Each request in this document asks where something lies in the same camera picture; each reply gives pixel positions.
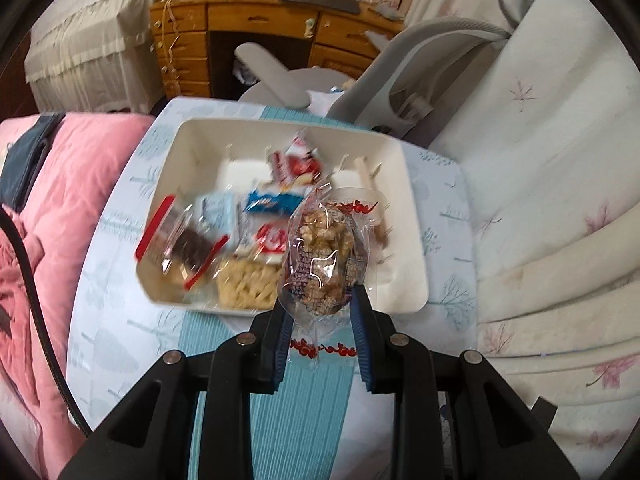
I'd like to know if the black cable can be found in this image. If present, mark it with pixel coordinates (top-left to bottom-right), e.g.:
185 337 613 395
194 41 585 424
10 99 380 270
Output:
0 207 96 433

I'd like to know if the dark blue cloth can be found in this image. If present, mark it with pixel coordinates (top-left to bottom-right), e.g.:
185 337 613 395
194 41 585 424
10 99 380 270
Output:
0 112 66 213

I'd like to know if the clear rice cake packet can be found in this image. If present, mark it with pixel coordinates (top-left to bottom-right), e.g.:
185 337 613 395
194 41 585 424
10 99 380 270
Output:
215 255 286 311

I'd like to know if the white floral curtain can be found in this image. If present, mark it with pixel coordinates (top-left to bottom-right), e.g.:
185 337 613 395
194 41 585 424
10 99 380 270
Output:
405 0 640 480

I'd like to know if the grey office chair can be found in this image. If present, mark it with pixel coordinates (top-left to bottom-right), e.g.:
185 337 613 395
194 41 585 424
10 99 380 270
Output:
235 0 548 141

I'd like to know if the dark chocolate brownie packet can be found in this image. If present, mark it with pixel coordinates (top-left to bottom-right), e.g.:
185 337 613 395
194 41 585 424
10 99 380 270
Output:
135 195 233 291

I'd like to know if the white plastic bin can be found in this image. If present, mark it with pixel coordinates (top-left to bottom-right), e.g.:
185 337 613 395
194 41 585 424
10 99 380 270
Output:
136 117 430 317

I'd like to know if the pink blanket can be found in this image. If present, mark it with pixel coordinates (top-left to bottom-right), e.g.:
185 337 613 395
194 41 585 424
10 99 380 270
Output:
0 112 156 480

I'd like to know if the white lace furniture cover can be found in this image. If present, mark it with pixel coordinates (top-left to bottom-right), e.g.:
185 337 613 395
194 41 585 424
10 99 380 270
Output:
25 0 168 113

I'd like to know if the small white red snack packet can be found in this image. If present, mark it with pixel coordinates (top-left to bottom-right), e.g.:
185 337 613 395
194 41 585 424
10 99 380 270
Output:
270 132 326 191

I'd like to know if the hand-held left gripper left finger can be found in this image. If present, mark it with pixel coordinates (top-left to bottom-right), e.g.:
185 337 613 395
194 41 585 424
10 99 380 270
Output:
59 305 296 480

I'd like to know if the blue snack packet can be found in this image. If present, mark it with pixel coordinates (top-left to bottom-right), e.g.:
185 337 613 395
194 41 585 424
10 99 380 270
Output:
242 187 308 218

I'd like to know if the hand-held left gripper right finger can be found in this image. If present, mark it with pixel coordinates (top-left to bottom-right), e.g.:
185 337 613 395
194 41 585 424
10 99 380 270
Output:
350 282 583 480

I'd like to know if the red cookie packet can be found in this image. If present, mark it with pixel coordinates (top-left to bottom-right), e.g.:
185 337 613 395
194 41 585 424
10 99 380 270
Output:
255 222 293 256

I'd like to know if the dusty pink garment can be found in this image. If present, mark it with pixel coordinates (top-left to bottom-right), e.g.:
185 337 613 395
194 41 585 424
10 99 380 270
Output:
0 210 61 406

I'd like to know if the large white blue cake packet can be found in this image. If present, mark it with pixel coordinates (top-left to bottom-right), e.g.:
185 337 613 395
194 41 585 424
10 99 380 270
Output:
192 191 241 256

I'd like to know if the clear nut bar packet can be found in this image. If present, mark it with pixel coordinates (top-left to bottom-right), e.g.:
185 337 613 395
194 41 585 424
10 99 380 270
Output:
277 182 388 361

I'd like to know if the wooden desk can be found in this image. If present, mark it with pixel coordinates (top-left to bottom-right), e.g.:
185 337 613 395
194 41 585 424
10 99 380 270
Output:
150 0 406 98

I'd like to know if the white charging cable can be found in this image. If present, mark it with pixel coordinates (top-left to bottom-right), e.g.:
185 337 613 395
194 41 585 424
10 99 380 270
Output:
160 0 181 96

